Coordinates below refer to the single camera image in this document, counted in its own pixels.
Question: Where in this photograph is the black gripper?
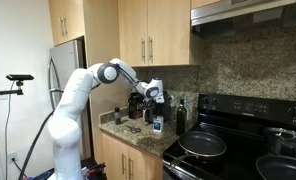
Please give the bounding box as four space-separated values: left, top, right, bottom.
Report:
146 97 165 121

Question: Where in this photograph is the white bottle with black cap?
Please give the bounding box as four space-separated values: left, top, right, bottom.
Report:
152 115 165 134

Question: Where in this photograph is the dark green glass bottle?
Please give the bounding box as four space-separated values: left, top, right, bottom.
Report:
175 98 188 136

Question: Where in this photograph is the clear bottle with blue cap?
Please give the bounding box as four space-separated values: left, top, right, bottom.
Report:
182 95 191 122

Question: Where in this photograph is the small dark shaker bottle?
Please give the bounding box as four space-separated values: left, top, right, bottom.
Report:
113 106 123 126

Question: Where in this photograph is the black chrome coffee machine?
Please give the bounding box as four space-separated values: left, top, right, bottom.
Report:
127 90 146 121

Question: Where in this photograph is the wooden base cabinet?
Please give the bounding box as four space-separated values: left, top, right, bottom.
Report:
101 131 164 180

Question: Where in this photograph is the black electric stove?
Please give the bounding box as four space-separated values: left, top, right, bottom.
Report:
161 92 296 180

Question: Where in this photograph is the wooden cabinet above refrigerator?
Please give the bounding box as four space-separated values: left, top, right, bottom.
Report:
47 0 121 164

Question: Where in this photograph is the stainless steel refrigerator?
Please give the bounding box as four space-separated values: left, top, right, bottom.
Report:
47 39 92 160

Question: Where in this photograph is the stainless steel range hood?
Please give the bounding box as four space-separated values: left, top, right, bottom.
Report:
190 0 296 40

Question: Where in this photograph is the wooden cabinet above hood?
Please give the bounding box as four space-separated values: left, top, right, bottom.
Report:
190 0 223 10

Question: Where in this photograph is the dark pot with lid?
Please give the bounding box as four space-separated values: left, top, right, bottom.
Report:
262 126 296 161

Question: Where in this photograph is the large black frying pan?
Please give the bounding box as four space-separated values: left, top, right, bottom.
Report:
255 154 296 180

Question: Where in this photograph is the black frying pan long handle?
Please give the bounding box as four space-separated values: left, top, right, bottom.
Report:
167 130 228 169

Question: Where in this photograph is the silver cabinet handle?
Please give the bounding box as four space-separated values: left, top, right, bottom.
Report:
63 14 69 36
121 153 127 176
59 14 65 37
140 38 147 65
128 157 135 180
148 36 154 65

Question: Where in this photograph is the wooden two-door wall cabinet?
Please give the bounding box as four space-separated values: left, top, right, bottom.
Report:
117 0 204 68

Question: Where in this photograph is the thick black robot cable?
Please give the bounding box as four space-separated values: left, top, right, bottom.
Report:
17 110 56 180

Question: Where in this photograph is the black camera bar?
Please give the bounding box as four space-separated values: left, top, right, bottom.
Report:
5 73 35 82

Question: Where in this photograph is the thin grey camera cable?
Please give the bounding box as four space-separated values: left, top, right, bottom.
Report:
3 80 16 180

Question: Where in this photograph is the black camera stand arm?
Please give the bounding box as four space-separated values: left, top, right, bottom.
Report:
0 79 25 98

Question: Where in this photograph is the white wall outlet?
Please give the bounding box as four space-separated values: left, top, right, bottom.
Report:
6 150 19 165

